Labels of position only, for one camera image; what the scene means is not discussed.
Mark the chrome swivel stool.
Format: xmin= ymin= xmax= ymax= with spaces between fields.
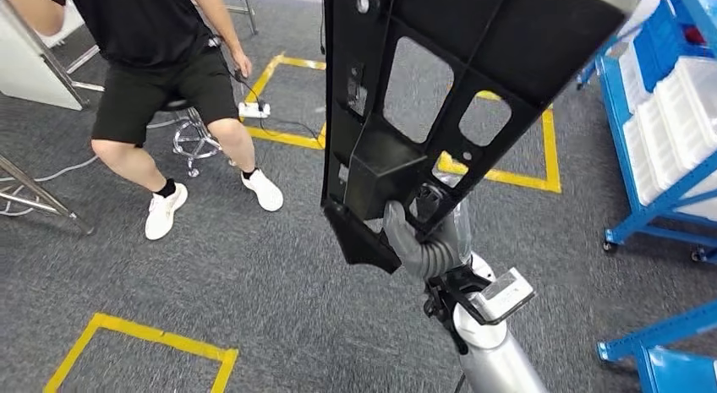
xmin=158 ymin=96 xmax=238 ymax=179

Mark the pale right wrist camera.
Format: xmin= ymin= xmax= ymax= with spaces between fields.
xmin=468 ymin=267 xmax=537 ymax=325

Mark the white floor cable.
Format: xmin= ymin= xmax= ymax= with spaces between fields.
xmin=0 ymin=155 xmax=99 ymax=218

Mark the white plastic crate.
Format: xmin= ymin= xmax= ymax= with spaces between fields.
xmin=620 ymin=93 xmax=690 ymax=207
xmin=654 ymin=57 xmax=717 ymax=171

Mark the person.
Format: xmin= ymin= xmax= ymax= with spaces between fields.
xmin=8 ymin=0 xmax=285 ymax=242

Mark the white power strip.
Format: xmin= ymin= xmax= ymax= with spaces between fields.
xmin=238 ymin=101 xmax=271 ymax=120

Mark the black plastic plate bracket part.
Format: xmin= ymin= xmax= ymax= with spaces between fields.
xmin=320 ymin=0 xmax=643 ymax=275

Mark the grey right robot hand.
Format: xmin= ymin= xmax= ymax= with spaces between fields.
xmin=382 ymin=181 xmax=476 ymax=270

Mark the person's hand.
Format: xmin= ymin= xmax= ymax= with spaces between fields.
xmin=231 ymin=50 xmax=255 ymax=78

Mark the white partition panel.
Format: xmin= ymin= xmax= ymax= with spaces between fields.
xmin=0 ymin=9 xmax=85 ymax=112

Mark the black controller cable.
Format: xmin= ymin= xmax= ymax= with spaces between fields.
xmin=235 ymin=71 xmax=327 ymax=148

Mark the blue plastic crate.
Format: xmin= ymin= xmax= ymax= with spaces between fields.
xmin=632 ymin=0 xmax=698 ymax=95

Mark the steel stand frame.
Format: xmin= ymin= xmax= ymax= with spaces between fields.
xmin=225 ymin=0 xmax=260 ymax=36

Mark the black camera bracket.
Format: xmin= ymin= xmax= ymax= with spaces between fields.
xmin=424 ymin=264 xmax=494 ymax=355

